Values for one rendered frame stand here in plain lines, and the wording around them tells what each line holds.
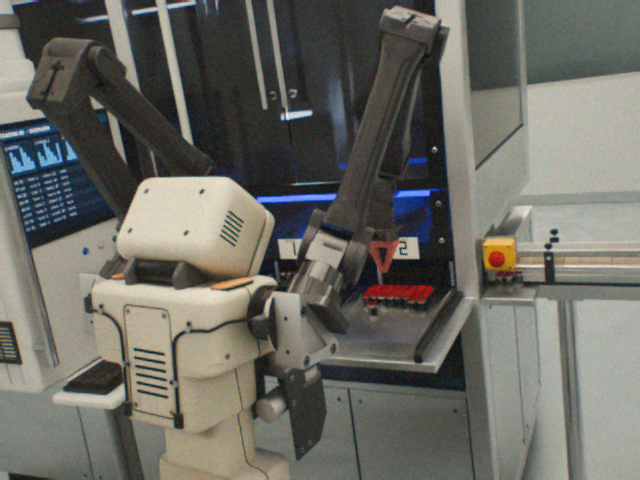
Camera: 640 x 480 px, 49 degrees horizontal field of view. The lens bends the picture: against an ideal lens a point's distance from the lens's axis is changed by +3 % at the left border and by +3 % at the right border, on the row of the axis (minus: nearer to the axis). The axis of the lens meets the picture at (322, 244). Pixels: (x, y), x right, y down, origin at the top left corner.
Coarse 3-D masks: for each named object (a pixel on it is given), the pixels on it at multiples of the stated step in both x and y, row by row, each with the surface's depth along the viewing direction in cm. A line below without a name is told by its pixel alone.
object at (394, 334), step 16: (352, 304) 186; (352, 320) 178; (368, 320) 177; (384, 320) 176; (400, 320) 174; (416, 320) 173; (432, 320) 165; (336, 336) 170; (352, 336) 168; (368, 336) 167; (384, 336) 166; (400, 336) 165; (416, 336) 163; (352, 352) 159; (368, 352) 157; (384, 352) 155; (400, 352) 154
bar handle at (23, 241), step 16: (0, 144) 162; (0, 160) 162; (0, 176) 163; (16, 192) 165; (16, 208) 165; (16, 224) 166; (32, 256) 169; (32, 272) 169; (32, 288) 170; (48, 320) 173; (48, 336) 174; (48, 352) 174
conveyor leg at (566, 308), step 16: (560, 304) 190; (576, 304) 190; (560, 320) 191; (576, 320) 190; (560, 336) 193; (576, 336) 192; (560, 352) 195; (576, 352) 193; (576, 368) 194; (576, 384) 195; (576, 400) 196; (576, 416) 197; (576, 432) 199; (576, 448) 200; (576, 464) 201
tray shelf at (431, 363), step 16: (352, 288) 203; (448, 288) 193; (464, 304) 180; (448, 320) 171; (464, 320) 173; (448, 336) 162; (432, 352) 155; (384, 368) 154; (400, 368) 152; (416, 368) 151; (432, 368) 149
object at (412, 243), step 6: (402, 240) 186; (408, 240) 186; (414, 240) 185; (402, 246) 187; (408, 246) 186; (414, 246) 186; (396, 252) 188; (402, 252) 187; (408, 252) 187; (414, 252) 186; (396, 258) 189; (402, 258) 188; (408, 258) 187; (414, 258) 187
